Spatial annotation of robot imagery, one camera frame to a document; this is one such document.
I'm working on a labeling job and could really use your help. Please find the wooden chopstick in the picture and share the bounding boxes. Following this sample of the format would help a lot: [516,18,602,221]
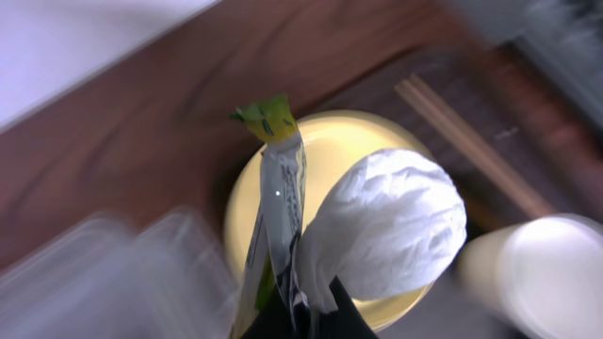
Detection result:
[394,79,543,220]
[407,73,557,218]

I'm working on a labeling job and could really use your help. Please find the white paper cup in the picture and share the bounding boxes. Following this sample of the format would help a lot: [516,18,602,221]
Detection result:
[458,214,602,339]

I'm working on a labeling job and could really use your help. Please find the white tissue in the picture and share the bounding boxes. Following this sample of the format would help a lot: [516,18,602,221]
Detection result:
[296,149,467,313]

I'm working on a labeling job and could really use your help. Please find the wooden chopstick right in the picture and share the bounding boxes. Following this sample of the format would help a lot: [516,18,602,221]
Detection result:
[407,73,557,218]

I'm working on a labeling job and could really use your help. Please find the wooden chopstick left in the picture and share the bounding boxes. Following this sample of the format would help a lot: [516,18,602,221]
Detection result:
[394,79,543,220]

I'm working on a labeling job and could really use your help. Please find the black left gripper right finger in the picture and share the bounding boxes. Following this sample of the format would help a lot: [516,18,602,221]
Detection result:
[312,277,378,339]

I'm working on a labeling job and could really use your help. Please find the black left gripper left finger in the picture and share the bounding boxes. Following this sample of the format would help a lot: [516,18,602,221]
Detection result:
[241,294,300,339]

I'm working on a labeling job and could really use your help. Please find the grey dishwasher rack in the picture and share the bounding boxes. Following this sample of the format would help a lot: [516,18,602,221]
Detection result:
[483,0,602,129]

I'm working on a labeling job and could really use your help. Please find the green yellow snack wrapper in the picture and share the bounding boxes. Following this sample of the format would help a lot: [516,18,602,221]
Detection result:
[230,94,306,338]

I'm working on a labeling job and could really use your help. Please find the clear plastic waste bin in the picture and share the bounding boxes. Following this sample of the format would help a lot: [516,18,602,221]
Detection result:
[1,208,238,339]

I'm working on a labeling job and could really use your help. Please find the yellow plate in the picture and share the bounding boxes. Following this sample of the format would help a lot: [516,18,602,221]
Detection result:
[222,109,435,332]

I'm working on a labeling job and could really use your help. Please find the dark brown serving tray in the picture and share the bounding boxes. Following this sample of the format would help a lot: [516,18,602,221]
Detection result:
[313,50,602,236]

